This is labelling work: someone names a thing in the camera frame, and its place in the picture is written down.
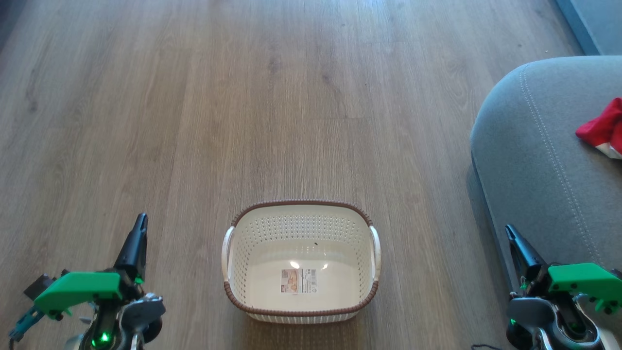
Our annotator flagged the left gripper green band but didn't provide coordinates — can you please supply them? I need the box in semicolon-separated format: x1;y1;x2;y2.
33;212;148;322

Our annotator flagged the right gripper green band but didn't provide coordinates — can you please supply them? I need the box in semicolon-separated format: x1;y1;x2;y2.
504;224;622;315

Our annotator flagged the red and white clothing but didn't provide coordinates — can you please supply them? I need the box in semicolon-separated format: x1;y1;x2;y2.
575;97;622;160

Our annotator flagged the grey fabric sofa seat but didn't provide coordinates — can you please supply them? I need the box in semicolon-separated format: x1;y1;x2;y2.
469;55;622;297

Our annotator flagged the cream laundry basket brown rim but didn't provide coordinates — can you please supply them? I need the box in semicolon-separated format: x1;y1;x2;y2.
222;199;382;325

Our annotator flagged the printed label sticker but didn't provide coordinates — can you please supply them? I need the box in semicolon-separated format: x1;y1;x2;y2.
280;268;318;294

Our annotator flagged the blue-grey sofa section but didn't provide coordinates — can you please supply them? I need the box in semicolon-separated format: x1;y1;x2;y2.
555;0;622;56

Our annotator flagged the teal cable connector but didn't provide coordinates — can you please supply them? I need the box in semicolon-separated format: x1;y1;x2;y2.
8;305;45;341

